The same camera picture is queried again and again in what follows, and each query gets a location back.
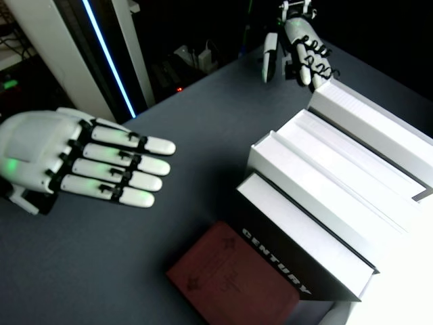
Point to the white pillar with blue light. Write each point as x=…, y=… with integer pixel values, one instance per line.
x=67, y=50

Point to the red hardcover book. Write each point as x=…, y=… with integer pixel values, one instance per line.
x=230, y=277

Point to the thick white book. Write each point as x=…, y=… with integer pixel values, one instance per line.
x=345, y=145
x=304, y=176
x=368, y=118

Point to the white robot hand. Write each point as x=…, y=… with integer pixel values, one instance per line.
x=297, y=32
x=30, y=145

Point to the white power adapter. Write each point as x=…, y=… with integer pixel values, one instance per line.
x=206, y=55

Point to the black power strip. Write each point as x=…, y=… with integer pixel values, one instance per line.
x=169, y=72

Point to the black Century book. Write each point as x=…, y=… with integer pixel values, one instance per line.
x=270, y=230

